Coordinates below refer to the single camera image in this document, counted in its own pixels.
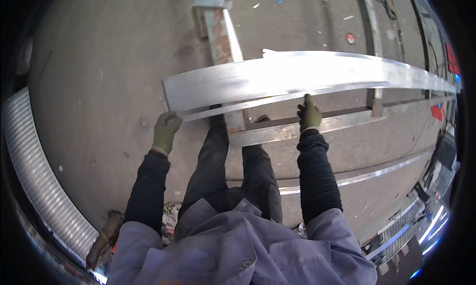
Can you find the person's left hand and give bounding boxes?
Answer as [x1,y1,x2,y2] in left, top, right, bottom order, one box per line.
[152,111,183,155]

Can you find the person's right hand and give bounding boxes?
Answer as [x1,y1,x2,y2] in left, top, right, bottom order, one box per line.
[297,94,323,133]

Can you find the thin aluminium strip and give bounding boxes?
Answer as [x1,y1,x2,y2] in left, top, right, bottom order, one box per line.
[181,82,391,123]

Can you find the person's legs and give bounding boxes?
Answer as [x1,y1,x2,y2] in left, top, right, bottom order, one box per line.
[178,104,283,224]

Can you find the rusty steel support beam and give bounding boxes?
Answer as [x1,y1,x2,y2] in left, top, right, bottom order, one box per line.
[192,0,247,134]

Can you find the heap of scrap debris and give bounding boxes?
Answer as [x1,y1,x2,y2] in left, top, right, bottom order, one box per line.
[161,202,183,246]

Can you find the wide aluminium profile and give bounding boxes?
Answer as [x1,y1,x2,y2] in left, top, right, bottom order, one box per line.
[162,50,459,113]

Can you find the grey steel crossbeam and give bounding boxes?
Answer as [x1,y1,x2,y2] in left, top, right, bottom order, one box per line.
[228,109,377,149]

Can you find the brown work glove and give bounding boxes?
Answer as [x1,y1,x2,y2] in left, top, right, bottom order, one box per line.
[86,210,125,271]

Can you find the corrugated metal roller shutter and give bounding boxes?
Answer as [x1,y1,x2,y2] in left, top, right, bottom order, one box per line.
[1,86,99,264]

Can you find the person's body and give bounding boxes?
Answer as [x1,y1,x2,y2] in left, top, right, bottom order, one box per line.
[107,197,378,285]

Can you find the long aluminium floor strip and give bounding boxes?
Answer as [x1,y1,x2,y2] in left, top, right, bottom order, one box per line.
[278,151,435,196]

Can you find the rack of aluminium profiles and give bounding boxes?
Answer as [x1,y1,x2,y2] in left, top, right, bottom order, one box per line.
[362,136,459,274]

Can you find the grey steel support post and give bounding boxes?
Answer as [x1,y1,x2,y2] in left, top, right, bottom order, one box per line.
[356,0,384,118]

